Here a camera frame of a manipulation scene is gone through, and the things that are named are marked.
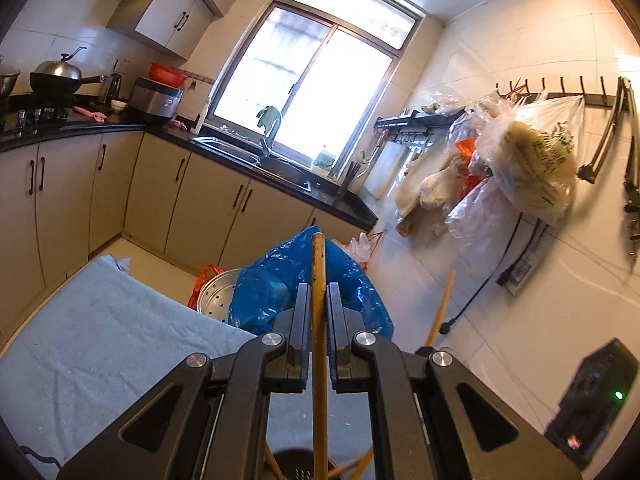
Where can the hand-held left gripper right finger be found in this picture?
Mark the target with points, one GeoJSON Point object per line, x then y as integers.
{"type": "Point", "coordinates": [334, 320]}

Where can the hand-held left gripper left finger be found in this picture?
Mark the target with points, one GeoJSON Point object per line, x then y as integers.
{"type": "Point", "coordinates": [300, 320]}

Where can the single wooden chopstick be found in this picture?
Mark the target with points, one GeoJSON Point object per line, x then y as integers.
{"type": "Point", "coordinates": [318, 270]}

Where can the dark grey chopstick holder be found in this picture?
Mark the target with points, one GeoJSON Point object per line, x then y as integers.
{"type": "Point", "coordinates": [300, 470]}

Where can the blue plastic bag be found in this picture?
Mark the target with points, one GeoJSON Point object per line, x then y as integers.
{"type": "Point", "coordinates": [270, 280]}

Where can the small white plastic bag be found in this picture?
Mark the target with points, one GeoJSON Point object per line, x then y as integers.
{"type": "Point", "coordinates": [357, 250]}

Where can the metal steamer pot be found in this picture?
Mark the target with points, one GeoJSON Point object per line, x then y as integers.
{"type": "Point", "coordinates": [215, 295]}

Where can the orange plastic bag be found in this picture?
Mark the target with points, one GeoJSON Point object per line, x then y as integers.
{"type": "Point", "coordinates": [204, 274]}

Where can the black kitchen countertop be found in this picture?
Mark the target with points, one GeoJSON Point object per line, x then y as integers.
{"type": "Point", "coordinates": [340, 202]}

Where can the holder with dark chopsticks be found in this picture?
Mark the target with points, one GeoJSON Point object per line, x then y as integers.
{"type": "Point", "coordinates": [349, 180]}

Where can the white cutting board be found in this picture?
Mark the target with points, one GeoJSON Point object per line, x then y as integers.
{"type": "Point", "coordinates": [382, 170]}

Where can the green dish soap bottle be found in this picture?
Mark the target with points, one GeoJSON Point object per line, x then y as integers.
{"type": "Point", "coordinates": [324, 159]}

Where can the cluster of clear plastic bags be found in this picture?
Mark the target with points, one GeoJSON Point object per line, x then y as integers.
{"type": "Point", "coordinates": [470, 210]}

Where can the steel sink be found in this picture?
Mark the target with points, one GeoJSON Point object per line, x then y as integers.
{"type": "Point", "coordinates": [235, 147]}

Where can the chrome faucet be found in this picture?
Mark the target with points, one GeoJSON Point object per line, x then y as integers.
{"type": "Point", "coordinates": [270, 137]}

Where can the light blue towel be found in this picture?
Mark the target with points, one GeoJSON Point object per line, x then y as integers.
{"type": "Point", "coordinates": [100, 340]}

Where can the green cloth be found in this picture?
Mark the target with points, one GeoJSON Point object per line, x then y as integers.
{"type": "Point", "coordinates": [269, 117]}

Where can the pink cloth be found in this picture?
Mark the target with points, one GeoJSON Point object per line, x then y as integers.
{"type": "Point", "coordinates": [92, 114]}
{"type": "Point", "coordinates": [177, 123]}

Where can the plastic bag with yellow contents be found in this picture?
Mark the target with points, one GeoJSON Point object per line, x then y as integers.
{"type": "Point", "coordinates": [535, 165]}

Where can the kitchen window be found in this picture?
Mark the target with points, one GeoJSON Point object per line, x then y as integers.
{"type": "Point", "coordinates": [320, 75]}

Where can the silver rice cooker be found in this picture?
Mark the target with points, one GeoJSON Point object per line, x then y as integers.
{"type": "Point", "coordinates": [152, 100]}

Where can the beige lower kitchen cabinets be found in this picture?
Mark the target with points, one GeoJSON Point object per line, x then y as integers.
{"type": "Point", "coordinates": [65, 195]}

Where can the beige kitchen cabinets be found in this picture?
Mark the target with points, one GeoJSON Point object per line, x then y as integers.
{"type": "Point", "coordinates": [65, 195]}
{"type": "Point", "coordinates": [170, 20]}

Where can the red plastic basin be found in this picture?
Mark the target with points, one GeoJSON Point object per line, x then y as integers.
{"type": "Point", "coordinates": [167, 75]}

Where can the small white bowl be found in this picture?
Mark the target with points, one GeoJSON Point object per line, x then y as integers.
{"type": "Point", "coordinates": [118, 105]}

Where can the dark electric kettle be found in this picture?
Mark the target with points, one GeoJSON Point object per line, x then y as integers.
{"type": "Point", "coordinates": [111, 89]}

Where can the beige upper kitchen cabinets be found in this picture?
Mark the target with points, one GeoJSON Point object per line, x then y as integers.
{"type": "Point", "coordinates": [170, 20]}

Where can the gas stove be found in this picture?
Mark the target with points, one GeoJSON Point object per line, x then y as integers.
{"type": "Point", "coordinates": [35, 115]}

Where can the black wok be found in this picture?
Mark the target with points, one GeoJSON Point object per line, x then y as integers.
{"type": "Point", "coordinates": [52, 84]}

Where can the steel wok lid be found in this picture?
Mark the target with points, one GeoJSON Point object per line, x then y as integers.
{"type": "Point", "coordinates": [57, 69]}

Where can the steel cooking pot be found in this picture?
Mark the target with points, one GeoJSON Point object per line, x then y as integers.
{"type": "Point", "coordinates": [7, 82]}

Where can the wall outlet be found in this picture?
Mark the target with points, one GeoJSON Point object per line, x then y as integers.
{"type": "Point", "coordinates": [517, 275]}

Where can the black wall shelf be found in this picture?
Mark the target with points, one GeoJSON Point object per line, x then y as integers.
{"type": "Point", "coordinates": [415, 121]}

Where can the black hook rail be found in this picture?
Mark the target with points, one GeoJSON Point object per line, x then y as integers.
{"type": "Point", "coordinates": [595, 100]}

